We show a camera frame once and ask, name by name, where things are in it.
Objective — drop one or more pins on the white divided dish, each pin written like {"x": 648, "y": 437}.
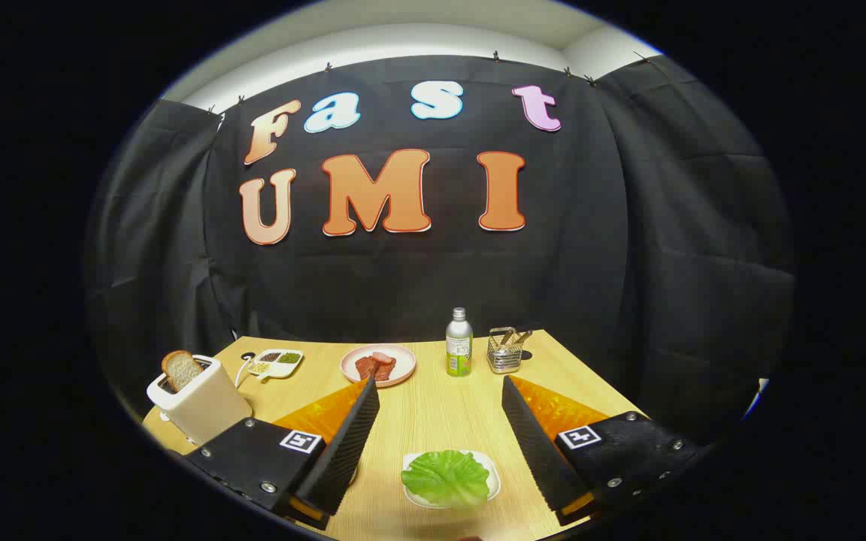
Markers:
{"x": 283, "y": 368}

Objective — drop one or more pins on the toasted bread slice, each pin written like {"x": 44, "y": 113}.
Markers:
{"x": 181, "y": 370}

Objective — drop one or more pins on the pile of yellow soybeans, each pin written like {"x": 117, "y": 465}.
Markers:
{"x": 260, "y": 368}

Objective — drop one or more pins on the green lettuce leaf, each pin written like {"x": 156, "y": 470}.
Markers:
{"x": 444, "y": 477}

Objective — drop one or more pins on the white toaster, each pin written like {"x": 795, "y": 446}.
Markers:
{"x": 207, "y": 406}

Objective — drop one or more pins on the pile of green beans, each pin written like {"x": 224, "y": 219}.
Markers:
{"x": 289, "y": 358}

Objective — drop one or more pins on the pink plate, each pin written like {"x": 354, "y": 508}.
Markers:
{"x": 405, "y": 359}

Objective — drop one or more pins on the white square plate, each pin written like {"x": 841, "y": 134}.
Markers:
{"x": 495, "y": 482}

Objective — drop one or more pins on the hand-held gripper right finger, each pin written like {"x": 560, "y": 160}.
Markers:
{"x": 534, "y": 443}

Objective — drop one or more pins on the black backdrop cloth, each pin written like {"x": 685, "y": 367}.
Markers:
{"x": 403, "y": 278}

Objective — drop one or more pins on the brown meat slice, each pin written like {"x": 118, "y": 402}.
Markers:
{"x": 364, "y": 367}
{"x": 386, "y": 370}

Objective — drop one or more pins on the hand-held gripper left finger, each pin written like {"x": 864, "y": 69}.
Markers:
{"x": 350, "y": 443}

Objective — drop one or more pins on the red sausage piece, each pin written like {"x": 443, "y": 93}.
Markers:
{"x": 383, "y": 356}

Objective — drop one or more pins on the silver bottle with green label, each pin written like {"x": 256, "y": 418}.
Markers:
{"x": 459, "y": 338}

